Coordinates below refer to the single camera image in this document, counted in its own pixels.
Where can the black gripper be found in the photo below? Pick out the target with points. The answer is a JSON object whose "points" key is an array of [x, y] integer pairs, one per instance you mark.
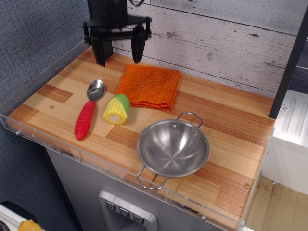
{"points": [[109, 20]]}

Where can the yellow toy at corner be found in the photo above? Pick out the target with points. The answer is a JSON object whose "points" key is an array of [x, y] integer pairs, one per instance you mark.
{"points": [[29, 225]]}

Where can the black shelf post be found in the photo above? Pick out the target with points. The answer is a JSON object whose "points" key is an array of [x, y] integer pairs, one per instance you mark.
{"points": [[99, 30], [290, 67]]}

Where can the yellow green toy corn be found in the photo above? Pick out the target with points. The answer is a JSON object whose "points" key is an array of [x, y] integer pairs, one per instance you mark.
{"points": [[117, 110]]}

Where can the orange towel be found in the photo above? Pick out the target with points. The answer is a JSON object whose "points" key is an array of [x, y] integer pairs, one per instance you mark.
{"points": [[150, 87]]}

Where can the white toy sink unit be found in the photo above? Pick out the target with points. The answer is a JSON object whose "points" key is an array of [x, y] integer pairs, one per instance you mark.
{"points": [[286, 158]]}

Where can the black right shelf post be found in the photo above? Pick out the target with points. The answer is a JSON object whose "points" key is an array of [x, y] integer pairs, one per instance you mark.
{"points": [[290, 67]]}

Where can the silver dispenser button panel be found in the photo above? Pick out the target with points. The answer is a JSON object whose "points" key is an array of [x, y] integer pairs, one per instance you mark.
{"points": [[122, 215]]}

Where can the red-handled metal spoon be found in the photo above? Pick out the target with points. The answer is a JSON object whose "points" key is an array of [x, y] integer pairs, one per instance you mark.
{"points": [[95, 91]]}

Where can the grey toy fridge cabinet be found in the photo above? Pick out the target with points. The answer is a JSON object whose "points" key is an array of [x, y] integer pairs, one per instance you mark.
{"points": [[82, 185]]}

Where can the stainless steel two-handled bowl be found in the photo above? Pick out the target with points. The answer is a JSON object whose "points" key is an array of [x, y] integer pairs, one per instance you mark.
{"points": [[173, 148]]}

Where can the black left shelf post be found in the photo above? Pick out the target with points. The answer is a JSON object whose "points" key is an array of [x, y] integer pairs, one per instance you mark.
{"points": [[99, 30]]}

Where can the clear acrylic guard rail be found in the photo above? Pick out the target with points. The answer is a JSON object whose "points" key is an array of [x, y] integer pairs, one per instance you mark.
{"points": [[235, 122]]}

